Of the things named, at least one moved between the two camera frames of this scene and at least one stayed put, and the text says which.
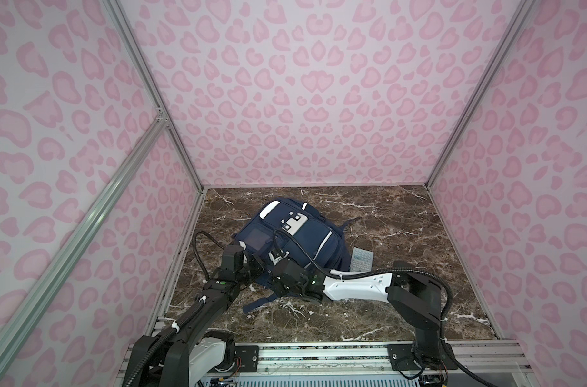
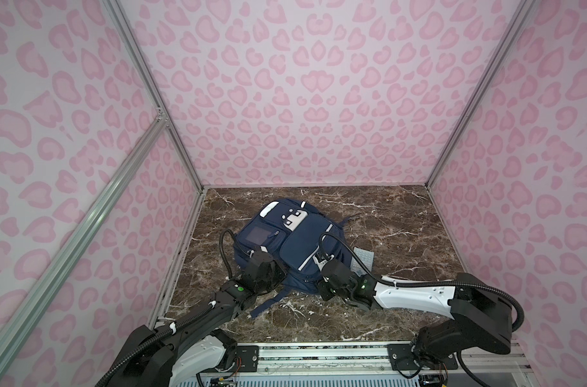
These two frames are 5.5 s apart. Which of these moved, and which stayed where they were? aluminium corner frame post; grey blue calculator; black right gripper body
Moved: black right gripper body
Stayed: aluminium corner frame post; grey blue calculator
